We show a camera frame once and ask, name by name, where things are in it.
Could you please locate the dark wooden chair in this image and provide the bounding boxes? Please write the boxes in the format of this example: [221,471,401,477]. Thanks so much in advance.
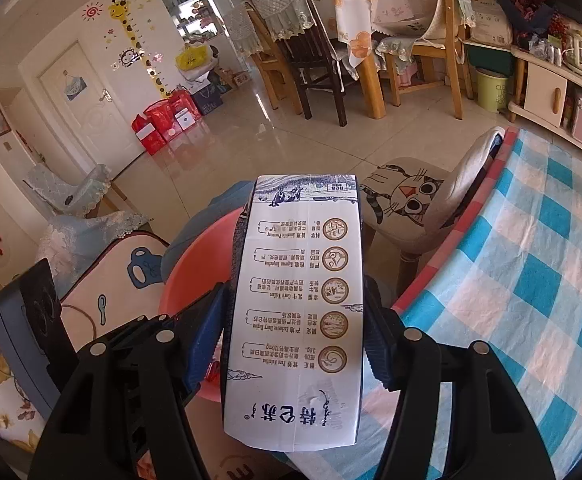
[248,0,349,128]

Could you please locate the cartoon floor mat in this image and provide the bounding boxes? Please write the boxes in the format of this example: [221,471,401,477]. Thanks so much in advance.
[58,230,192,331]

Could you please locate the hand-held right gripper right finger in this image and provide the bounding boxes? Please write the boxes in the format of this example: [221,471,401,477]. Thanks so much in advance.
[363,275,556,480]

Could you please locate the white room door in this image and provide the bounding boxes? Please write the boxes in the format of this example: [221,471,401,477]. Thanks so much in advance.
[38,40,144,176]

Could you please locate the red gift bags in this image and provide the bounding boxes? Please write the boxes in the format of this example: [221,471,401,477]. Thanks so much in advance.
[131,87,204,156]

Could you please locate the dining table with printed cloth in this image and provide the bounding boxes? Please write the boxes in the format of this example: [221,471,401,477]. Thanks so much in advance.
[333,0,386,118]

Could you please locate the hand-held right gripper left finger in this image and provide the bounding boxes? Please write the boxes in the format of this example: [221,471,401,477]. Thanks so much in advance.
[28,287,229,480]

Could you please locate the light wooden chair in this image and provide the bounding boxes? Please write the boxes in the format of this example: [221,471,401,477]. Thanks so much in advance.
[386,0,476,121]
[226,5,302,116]

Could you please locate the white TV cabinet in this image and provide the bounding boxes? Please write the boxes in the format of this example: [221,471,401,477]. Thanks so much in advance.
[508,42,582,161]

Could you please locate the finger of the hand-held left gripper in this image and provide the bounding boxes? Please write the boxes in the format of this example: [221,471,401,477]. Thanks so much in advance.
[106,312,176,350]

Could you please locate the yellow bag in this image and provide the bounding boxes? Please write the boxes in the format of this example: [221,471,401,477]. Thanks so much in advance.
[175,42,210,72]

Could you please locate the giraffe height chart sticker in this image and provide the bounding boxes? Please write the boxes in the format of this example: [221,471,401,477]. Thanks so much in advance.
[103,0,172,103]

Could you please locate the dark foil snack wrapper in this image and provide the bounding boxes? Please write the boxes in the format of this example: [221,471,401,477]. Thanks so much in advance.
[222,174,366,453]

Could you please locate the pack of small bottles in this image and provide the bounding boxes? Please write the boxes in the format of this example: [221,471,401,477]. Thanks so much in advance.
[528,35,564,58]

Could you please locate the pink plastic bucket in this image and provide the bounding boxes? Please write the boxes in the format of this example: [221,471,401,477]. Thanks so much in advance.
[158,208,252,406]

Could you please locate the cat print small chair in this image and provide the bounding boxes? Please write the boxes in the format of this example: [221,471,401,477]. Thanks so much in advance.
[358,126,506,281]

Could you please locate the white printed box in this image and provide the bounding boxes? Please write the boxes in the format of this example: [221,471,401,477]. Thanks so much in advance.
[471,0,514,46]

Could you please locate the pale blue lace cloth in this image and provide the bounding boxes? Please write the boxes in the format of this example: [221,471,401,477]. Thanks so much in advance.
[23,162,152,281]

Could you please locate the red bouquet in navy wrap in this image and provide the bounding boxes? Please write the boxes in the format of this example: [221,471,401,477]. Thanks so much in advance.
[486,0,556,36]

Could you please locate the green trash bin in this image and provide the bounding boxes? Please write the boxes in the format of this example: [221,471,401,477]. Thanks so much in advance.
[475,67,510,113]

